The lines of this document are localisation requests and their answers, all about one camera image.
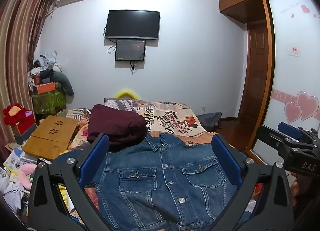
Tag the orange box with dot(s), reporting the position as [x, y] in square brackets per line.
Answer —
[45, 88]

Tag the printed blanket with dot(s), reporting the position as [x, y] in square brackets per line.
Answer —
[175, 121]

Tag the folded maroon cloth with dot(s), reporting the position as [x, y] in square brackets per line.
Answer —
[115, 123]

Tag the dark bag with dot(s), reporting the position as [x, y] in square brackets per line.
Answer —
[209, 121]

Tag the red plush flower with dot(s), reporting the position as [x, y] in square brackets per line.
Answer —
[16, 114]

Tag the brown wooden room door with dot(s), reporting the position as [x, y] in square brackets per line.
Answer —
[257, 76]

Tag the pink plush toy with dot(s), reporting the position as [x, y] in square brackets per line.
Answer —
[26, 173]

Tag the wall-mounted black television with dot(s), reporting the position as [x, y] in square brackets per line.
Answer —
[132, 24]

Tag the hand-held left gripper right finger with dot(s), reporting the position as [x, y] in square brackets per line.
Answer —
[225, 161]

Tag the grey green plush pillow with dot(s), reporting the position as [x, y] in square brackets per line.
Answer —
[63, 83]

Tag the pile of papers and books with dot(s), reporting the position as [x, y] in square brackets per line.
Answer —
[15, 163]

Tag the small black wall monitor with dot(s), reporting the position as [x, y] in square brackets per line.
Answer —
[130, 50]

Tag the yellow printed cloth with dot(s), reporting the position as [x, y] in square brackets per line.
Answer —
[63, 194]

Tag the blue denim jacket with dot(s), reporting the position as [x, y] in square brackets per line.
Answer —
[162, 183]

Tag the wooden lap desk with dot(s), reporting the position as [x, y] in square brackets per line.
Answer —
[51, 137]

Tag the white wall socket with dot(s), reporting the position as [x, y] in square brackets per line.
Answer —
[203, 109]

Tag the grey box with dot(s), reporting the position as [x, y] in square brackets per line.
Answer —
[25, 133]

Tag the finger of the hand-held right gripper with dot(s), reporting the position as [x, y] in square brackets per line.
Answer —
[270, 141]
[290, 130]

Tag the pile of clutter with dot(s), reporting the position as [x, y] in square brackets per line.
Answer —
[43, 67]

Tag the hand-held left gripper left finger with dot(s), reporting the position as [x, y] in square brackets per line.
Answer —
[96, 157]

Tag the striped brown curtain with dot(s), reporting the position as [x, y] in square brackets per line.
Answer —
[20, 46]

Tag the yellow plastic object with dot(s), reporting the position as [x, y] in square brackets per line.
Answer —
[125, 93]

